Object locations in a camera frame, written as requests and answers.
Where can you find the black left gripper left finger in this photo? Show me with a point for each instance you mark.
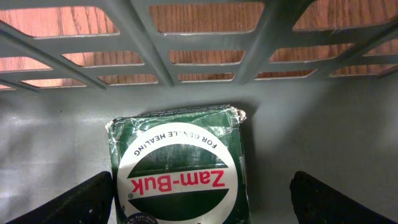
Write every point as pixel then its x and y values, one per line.
pixel 88 202

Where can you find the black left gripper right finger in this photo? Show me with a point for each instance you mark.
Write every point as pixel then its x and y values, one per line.
pixel 316 202

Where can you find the dark grey plastic basket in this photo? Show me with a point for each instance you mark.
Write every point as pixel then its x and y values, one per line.
pixel 317 80

